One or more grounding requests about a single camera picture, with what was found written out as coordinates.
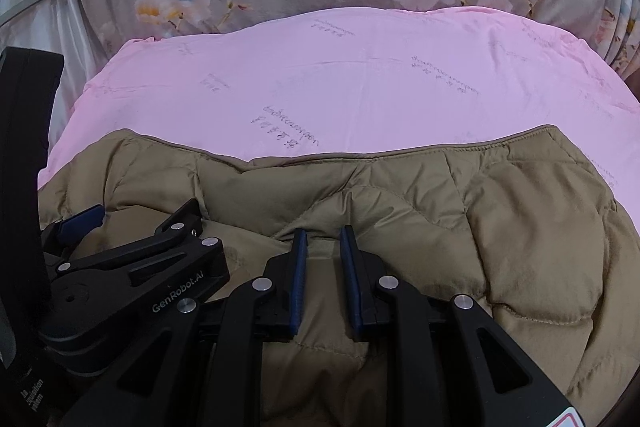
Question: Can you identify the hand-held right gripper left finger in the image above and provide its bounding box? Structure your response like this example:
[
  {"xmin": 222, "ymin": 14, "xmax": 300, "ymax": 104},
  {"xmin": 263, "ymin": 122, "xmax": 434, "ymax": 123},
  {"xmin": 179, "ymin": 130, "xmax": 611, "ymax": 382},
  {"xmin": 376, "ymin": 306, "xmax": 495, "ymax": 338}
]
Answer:
[{"xmin": 60, "ymin": 228, "xmax": 308, "ymax": 427}]

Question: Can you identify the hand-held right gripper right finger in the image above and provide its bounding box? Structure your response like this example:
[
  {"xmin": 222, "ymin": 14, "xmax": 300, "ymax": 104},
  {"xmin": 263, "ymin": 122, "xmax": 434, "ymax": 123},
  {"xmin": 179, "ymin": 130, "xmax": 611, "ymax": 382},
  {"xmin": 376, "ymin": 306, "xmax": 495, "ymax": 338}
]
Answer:
[{"xmin": 339, "ymin": 225, "xmax": 576, "ymax": 427}]

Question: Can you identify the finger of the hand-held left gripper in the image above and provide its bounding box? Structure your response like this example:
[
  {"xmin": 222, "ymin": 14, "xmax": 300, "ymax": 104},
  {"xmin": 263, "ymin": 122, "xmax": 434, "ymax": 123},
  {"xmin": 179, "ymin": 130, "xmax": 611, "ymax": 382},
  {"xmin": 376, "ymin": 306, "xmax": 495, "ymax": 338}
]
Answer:
[
  {"xmin": 55, "ymin": 198, "xmax": 231, "ymax": 323},
  {"xmin": 42, "ymin": 204, "xmax": 106, "ymax": 254}
]

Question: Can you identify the olive quilted jacket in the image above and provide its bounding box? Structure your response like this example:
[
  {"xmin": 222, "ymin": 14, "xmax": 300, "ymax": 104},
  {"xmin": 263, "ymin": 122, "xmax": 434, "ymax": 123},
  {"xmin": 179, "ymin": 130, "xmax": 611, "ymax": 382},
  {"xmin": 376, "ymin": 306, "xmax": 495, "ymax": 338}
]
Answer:
[{"xmin": 37, "ymin": 124, "xmax": 640, "ymax": 427}]

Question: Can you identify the white curtain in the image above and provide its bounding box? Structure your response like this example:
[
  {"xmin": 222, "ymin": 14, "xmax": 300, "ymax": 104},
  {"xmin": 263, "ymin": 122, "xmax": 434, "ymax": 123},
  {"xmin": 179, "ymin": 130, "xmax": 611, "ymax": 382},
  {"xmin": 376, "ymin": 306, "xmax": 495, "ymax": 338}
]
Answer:
[{"xmin": 0, "ymin": 0, "xmax": 121, "ymax": 158}]

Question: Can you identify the pink printed blanket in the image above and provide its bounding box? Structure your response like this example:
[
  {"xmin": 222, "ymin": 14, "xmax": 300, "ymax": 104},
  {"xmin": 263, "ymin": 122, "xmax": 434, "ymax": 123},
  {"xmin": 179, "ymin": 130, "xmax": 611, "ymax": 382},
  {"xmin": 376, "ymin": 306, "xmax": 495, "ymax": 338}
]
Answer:
[{"xmin": 37, "ymin": 7, "xmax": 640, "ymax": 208}]

